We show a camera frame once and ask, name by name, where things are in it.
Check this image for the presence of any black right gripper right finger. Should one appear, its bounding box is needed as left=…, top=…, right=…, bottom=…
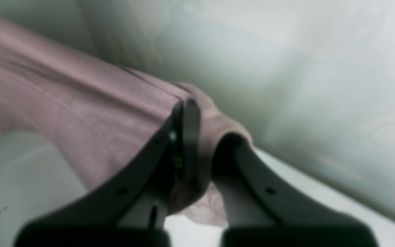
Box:
left=212, top=133, right=378, bottom=247

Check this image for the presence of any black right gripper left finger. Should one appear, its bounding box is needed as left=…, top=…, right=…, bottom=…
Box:
left=15, top=100, right=201, bottom=247

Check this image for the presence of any mauve brown T-shirt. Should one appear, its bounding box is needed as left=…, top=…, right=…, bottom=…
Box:
left=0, top=17, right=252, bottom=227

